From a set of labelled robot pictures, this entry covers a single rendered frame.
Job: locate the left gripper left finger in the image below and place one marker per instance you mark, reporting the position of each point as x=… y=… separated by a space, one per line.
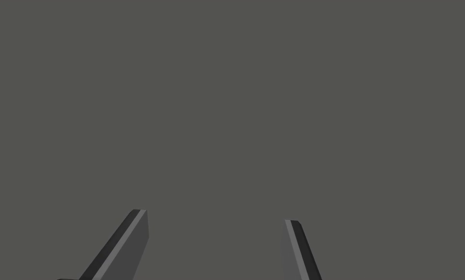
x=120 y=252

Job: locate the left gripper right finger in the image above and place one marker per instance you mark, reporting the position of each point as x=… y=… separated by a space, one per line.
x=299 y=256

